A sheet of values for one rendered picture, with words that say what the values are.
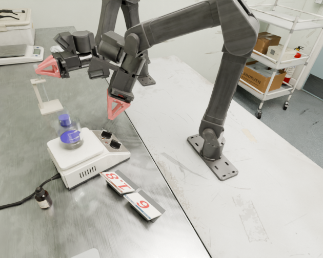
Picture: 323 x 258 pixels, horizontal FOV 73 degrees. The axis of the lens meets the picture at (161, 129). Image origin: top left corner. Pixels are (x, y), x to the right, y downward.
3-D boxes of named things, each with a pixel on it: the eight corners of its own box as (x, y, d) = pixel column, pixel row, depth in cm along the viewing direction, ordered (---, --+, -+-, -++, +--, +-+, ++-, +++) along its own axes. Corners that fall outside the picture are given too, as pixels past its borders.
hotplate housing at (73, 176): (110, 136, 76) (108, 118, 71) (131, 159, 69) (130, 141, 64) (44, 165, 65) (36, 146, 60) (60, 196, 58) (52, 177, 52)
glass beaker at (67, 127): (80, 134, 64) (74, 110, 59) (89, 146, 60) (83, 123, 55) (56, 143, 61) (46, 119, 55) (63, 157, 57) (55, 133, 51)
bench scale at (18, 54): (43, 62, 120) (40, 54, 117) (-12, 67, 112) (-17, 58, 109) (44, 49, 133) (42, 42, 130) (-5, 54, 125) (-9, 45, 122)
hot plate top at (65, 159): (87, 128, 67) (86, 126, 66) (105, 151, 60) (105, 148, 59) (46, 144, 61) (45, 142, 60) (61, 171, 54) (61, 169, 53)
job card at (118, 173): (118, 170, 65) (117, 160, 63) (138, 187, 61) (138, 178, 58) (101, 181, 62) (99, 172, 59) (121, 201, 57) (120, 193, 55)
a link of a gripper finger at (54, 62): (33, 65, 73) (61, 59, 77) (29, 57, 77) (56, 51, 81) (40, 83, 77) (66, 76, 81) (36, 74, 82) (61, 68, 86)
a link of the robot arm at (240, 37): (117, 31, 53) (250, -18, 38) (134, 23, 60) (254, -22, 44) (137, 78, 59) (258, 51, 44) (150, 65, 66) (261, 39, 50)
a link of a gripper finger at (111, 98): (99, 119, 63) (111, 89, 60) (99, 109, 69) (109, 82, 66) (121, 126, 65) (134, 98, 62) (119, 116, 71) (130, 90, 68)
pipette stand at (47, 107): (58, 100, 92) (49, 71, 84) (63, 109, 87) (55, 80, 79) (38, 105, 88) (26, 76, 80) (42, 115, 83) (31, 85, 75)
